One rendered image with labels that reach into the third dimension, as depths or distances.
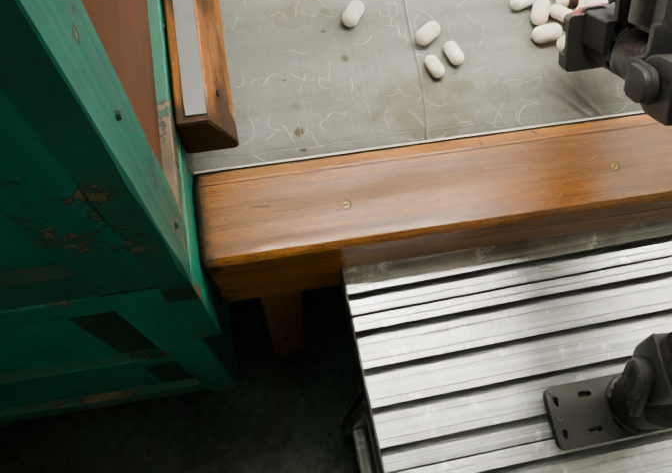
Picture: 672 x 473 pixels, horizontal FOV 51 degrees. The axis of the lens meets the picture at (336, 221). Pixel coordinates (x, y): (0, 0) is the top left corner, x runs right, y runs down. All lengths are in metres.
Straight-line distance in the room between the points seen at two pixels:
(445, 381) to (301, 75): 0.40
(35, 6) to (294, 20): 0.63
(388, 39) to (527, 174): 0.25
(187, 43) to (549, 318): 0.52
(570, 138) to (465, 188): 0.14
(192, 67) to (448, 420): 0.48
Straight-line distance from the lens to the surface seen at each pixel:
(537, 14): 0.96
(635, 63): 0.75
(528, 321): 0.89
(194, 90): 0.75
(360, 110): 0.87
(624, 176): 0.88
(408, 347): 0.85
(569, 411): 0.87
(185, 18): 0.79
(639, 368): 0.77
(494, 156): 0.84
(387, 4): 0.95
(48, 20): 0.34
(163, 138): 0.71
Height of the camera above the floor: 1.50
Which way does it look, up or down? 70 degrees down
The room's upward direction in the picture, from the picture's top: 6 degrees clockwise
